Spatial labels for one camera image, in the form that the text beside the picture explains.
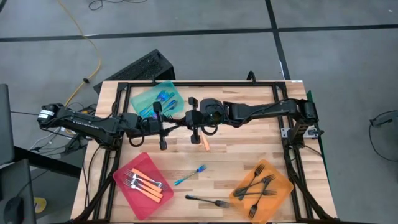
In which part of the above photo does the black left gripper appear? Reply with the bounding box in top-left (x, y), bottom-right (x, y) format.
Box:
top-left (152, 101), bottom-right (183, 151)

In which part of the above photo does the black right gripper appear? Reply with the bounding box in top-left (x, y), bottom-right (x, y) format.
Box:
top-left (175, 96), bottom-right (203, 145)

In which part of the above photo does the teal translucent plastic bin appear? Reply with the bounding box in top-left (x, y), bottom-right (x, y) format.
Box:
top-left (129, 80), bottom-right (186, 121)

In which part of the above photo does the pink translucent plastic bin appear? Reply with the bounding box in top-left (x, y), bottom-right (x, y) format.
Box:
top-left (112, 151), bottom-right (175, 221)

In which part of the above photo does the grey metal mounting plate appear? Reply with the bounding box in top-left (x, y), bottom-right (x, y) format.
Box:
top-left (280, 126), bottom-right (321, 139)

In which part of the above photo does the orange translucent plastic bin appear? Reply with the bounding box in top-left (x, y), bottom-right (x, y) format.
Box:
top-left (229, 159), bottom-right (295, 224)

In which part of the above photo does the black desk beam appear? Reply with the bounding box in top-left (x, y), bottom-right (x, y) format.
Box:
top-left (14, 146), bottom-right (82, 179)

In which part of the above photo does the yellow tape roll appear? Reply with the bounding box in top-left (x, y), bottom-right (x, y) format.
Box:
top-left (33, 197), bottom-right (47, 214)

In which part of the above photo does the grey desk panel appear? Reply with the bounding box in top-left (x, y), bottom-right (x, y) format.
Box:
top-left (0, 83), bottom-right (15, 166)

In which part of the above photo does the dark grey desk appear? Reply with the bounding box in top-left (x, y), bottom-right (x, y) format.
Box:
top-left (0, 158), bottom-right (35, 224)

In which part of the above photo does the black computer mouse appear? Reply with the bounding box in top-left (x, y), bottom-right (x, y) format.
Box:
top-left (2, 196), bottom-right (24, 224)

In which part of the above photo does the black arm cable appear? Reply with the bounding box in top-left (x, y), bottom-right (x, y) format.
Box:
top-left (201, 124), bottom-right (219, 136)
top-left (128, 133), bottom-right (146, 148)

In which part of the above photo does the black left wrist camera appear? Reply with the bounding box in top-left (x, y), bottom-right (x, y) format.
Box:
top-left (141, 116), bottom-right (160, 136)

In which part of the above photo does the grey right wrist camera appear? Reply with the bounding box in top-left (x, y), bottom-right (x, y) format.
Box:
top-left (200, 98), bottom-right (225, 125)

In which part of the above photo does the yellow cable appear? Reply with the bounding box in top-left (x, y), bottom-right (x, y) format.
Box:
top-left (57, 0), bottom-right (103, 108)

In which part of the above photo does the white cable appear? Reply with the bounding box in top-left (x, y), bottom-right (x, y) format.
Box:
top-left (29, 126), bottom-right (68, 152)

